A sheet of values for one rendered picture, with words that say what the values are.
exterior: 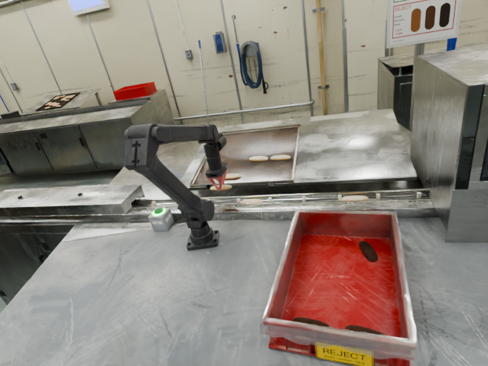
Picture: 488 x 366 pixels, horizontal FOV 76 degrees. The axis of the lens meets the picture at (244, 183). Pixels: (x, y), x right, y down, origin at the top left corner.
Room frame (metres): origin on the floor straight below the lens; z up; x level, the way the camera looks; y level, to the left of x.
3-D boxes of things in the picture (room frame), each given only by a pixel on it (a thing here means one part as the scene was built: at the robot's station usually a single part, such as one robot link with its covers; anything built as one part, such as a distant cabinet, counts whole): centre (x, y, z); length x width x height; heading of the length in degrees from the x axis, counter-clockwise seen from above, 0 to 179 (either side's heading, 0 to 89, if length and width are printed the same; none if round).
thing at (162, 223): (1.15, 0.38, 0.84); 0.08 x 0.08 x 0.11; 71
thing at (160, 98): (4.83, 1.29, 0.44); 0.70 x 0.55 x 0.87; 71
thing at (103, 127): (4.77, 2.37, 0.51); 3.00 x 1.26 x 1.03; 71
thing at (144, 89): (4.83, 1.29, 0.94); 0.51 x 0.36 x 0.13; 75
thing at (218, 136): (1.24, 0.09, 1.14); 0.11 x 0.09 x 0.12; 156
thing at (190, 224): (1.01, 0.19, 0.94); 0.09 x 0.05 x 0.10; 156
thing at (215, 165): (1.20, 0.10, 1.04); 0.10 x 0.07 x 0.07; 161
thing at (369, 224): (0.65, -0.21, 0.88); 0.49 x 0.34 x 0.10; 156
